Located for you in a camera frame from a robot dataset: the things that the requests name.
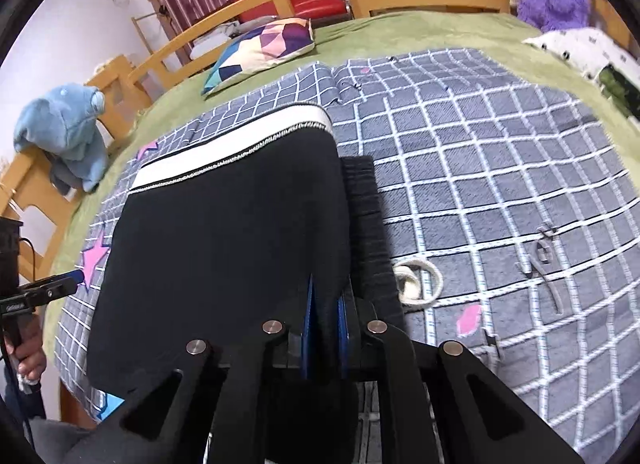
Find person's grey clothing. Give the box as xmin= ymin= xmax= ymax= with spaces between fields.
xmin=20 ymin=416 xmax=108 ymax=464

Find grey checked blanket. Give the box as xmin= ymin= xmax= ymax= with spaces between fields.
xmin=52 ymin=47 xmax=640 ymax=464

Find person's left hand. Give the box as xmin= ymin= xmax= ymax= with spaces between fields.
xmin=12 ymin=314 xmax=48 ymax=387

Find white flower print pillow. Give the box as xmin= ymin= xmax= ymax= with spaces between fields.
xmin=522 ymin=27 xmax=640 ymax=120

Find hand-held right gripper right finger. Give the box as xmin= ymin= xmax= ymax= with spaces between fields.
xmin=336 ymin=289 xmax=583 ymax=464

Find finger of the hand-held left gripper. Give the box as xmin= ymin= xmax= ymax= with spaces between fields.
xmin=37 ymin=269 xmax=83 ymax=305

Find wooden coat rack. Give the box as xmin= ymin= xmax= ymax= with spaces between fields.
xmin=132 ymin=4 xmax=176 ymax=65

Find geometric patterned pillow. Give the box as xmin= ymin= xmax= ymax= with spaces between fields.
xmin=201 ymin=17 xmax=316 ymax=96

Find green bedspread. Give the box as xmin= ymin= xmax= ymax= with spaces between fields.
xmin=42 ymin=9 xmax=640 ymax=350

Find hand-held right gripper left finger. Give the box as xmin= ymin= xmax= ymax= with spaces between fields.
xmin=65 ymin=274 xmax=316 ymax=464

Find black cable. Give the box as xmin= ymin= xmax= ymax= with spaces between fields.
xmin=20 ymin=238 xmax=38 ymax=285

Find black pants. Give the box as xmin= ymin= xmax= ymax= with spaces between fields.
xmin=86 ymin=102 xmax=443 ymax=464

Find blue plush garment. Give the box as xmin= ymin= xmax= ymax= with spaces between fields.
xmin=12 ymin=84 xmax=108 ymax=195

